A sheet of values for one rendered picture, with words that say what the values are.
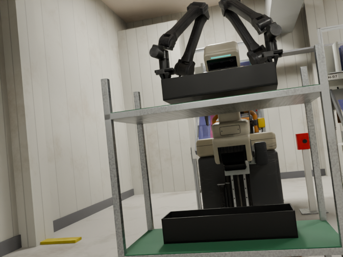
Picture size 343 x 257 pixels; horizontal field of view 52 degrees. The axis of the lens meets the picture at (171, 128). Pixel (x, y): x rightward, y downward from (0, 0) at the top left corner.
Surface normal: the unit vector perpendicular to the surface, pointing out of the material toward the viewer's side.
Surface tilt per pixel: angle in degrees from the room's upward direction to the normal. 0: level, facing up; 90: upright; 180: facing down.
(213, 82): 88
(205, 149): 90
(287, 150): 90
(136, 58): 90
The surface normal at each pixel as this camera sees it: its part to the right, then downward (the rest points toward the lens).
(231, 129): -0.23, 0.11
